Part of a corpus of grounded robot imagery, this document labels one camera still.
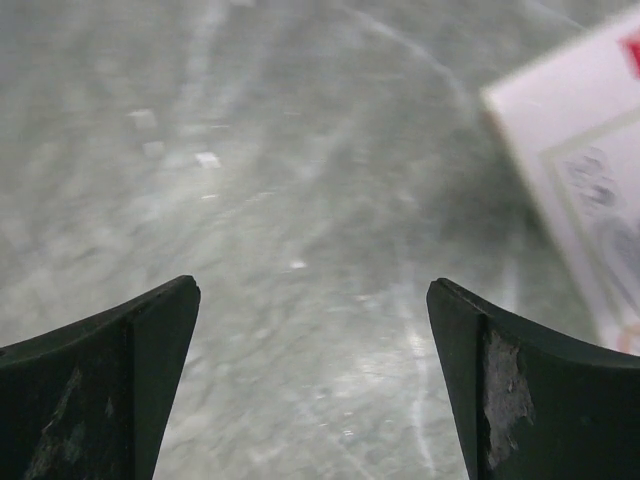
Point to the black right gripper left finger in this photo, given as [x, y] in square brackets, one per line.
[91, 400]

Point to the white small card box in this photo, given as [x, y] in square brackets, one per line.
[570, 122]

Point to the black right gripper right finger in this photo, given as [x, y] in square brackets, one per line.
[530, 402]

